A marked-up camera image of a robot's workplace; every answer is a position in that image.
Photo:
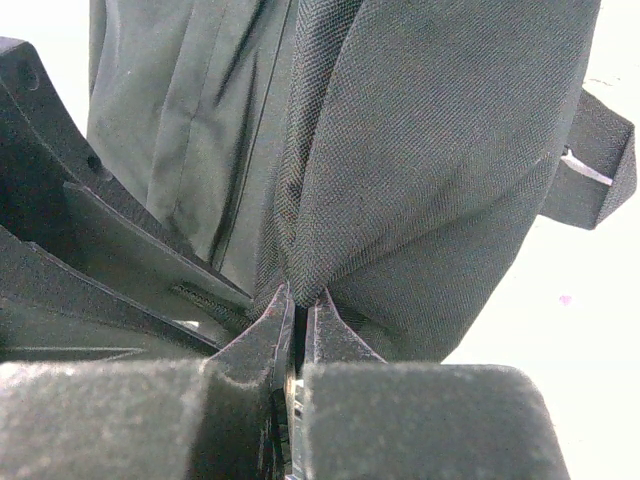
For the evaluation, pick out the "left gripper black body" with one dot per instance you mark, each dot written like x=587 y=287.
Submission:
x=86 y=272

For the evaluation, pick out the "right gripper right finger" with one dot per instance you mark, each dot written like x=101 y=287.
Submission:
x=357 y=416

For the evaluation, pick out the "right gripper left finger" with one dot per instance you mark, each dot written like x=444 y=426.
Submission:
x=112 y=413

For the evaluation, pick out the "black student backpack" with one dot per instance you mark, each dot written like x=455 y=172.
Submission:
x=391 y=153

